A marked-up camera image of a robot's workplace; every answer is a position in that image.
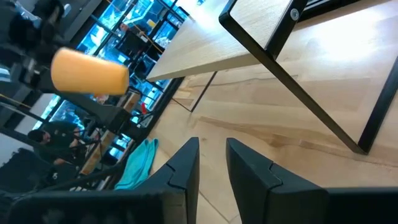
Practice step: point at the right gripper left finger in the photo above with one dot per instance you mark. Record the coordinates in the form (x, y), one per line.
(183, 168)

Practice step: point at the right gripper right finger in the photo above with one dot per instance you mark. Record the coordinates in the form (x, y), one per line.
(258, 193)

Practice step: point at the orange plastic cup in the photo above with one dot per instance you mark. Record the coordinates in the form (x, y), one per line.
(90, 73)

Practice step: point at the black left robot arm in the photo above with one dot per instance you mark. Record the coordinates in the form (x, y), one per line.
(107, 114)

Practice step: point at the teal cloth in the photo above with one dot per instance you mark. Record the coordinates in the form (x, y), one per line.
(136, 168)

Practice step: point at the person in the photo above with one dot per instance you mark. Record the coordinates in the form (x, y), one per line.
(53, 140)

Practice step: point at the wooden shelf with black frame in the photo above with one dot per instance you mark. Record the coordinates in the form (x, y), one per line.
(202, 46)

